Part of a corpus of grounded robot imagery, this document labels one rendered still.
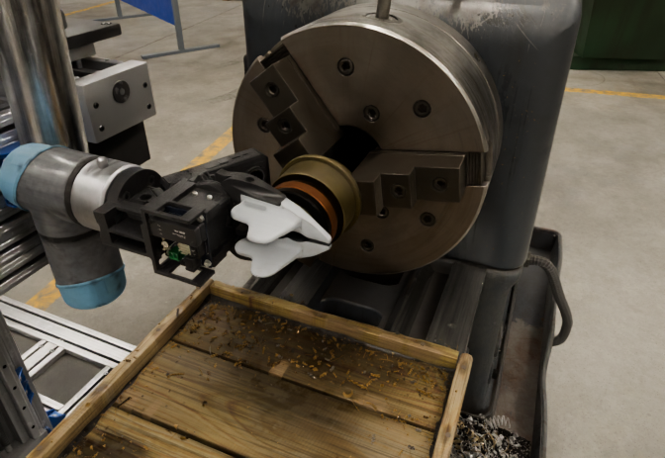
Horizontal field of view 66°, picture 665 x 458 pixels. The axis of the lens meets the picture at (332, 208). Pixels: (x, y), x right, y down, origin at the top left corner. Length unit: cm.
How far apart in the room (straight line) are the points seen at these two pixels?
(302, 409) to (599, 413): 139
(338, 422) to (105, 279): 31
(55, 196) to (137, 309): 158
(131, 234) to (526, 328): 92
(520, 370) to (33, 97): 95
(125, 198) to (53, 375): 119
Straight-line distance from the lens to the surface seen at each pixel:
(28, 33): 67
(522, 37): 68
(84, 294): 66
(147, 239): 49
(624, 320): 224
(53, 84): 69
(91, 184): 55
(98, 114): 85
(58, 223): 61
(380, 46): 54
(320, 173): 49
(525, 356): 117
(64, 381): 166
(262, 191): 47
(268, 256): 47
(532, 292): 133
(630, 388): 199
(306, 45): 58
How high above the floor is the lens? 135
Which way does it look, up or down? 31 degrees down
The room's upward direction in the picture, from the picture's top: straight up
